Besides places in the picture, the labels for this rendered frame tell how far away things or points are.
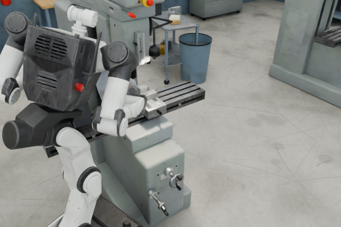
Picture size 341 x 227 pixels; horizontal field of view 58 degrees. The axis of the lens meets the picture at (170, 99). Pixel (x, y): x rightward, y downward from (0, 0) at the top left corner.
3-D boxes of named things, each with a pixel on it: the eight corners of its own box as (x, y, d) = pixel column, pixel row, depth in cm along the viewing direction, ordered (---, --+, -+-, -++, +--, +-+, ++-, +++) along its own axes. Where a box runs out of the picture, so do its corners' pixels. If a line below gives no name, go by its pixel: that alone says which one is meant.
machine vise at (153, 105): (166, 112, 216) (166, 99, 211) (148, 119, 209) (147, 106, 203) (141, 91, 241) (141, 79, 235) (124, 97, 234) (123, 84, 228)
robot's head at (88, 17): (89, 32, 126) (93, 10, 124) (65, 25, 126) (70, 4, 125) (94, 33, 132) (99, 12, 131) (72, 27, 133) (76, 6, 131)
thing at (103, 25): (140, 48, 217) (139, 12, 203) (108, 56, 205) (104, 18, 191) (128, 40, 230) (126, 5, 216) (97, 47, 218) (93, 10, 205)
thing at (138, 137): (173, 136, 225) (174, 123, 219) (132, 154, 209) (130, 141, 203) (140, 105, 261) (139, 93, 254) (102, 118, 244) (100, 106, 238)
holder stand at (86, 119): (92, 123, 205) (88, 98, 194) (58, 133, 196) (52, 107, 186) (87, 114, 214) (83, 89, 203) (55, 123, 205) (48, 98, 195)
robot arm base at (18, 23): (21, 47, 120) (40, 25, 121) (-5, 28, 120) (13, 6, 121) (36, 56, 135) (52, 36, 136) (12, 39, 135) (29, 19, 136)
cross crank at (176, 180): (187, 187, 205) (188, 174, 199) (172, 194, 200) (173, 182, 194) (173, 172, 217) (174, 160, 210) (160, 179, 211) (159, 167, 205)
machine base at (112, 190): (191, 206, 265) (192, 190, 254) (129, 242, 236) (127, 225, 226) (127, 134, 349) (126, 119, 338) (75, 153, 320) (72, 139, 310)
